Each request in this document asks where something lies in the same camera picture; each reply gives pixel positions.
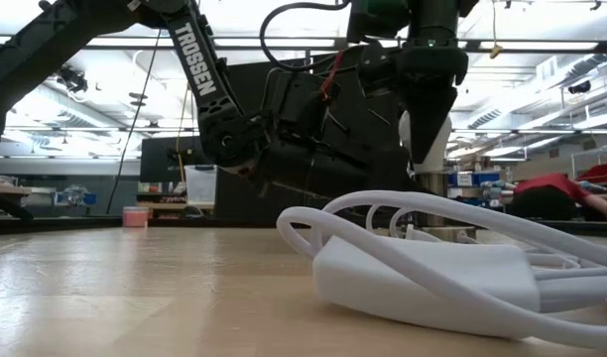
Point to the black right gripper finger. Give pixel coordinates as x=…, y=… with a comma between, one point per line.
x=427, y=124

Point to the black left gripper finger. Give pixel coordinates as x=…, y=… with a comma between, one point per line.
x=398, y=173

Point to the white lightbulb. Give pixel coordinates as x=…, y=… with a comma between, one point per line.
x=440, y=149

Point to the round lamp socket base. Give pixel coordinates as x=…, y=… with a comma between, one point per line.
x=435, y=186

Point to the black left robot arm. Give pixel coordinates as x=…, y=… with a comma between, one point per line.
x=194, y=64

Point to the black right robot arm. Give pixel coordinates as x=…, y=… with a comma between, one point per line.
x=432, y=20

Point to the black backdrop panel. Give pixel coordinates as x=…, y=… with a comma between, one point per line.
x=383, y=134
x=234, y=203

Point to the yellow hanging tag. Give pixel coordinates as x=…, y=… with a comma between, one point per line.
x=496, y=50

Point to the blue storage bin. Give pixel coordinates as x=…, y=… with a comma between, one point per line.
x=487, y=178

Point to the clear plastic bin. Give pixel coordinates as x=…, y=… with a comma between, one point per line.
x=199, y=183

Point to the person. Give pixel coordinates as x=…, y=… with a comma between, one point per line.
x=551, y=184

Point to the black ceiling speaker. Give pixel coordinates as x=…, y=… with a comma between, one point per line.
x=579, y=87

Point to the black monitor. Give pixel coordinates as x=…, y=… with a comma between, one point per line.
x=157, y=158

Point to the low wooden shelf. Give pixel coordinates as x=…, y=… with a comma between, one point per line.
x=155, y=198

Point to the red storage bin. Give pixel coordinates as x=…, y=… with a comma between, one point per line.
x=601, y=173

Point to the blue plastic crate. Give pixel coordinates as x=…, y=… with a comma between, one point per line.
x=78, y=197

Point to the wooden side table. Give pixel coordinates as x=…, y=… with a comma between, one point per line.
x=6, y=190

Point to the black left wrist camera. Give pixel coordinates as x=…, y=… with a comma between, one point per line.
x=298, y=99

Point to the black aluminium frame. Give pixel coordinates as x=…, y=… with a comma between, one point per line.
x=60, y=224

